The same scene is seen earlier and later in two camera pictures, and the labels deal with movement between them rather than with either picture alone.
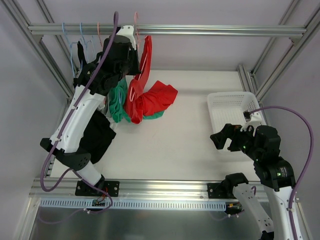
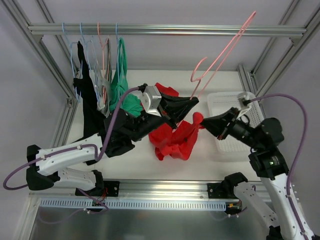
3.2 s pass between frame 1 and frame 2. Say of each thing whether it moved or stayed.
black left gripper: moved
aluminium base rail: stayed
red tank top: moved
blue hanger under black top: stayed
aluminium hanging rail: stayed
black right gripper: moved
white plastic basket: stayed
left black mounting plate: stayed
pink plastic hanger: moved
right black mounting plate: stayed
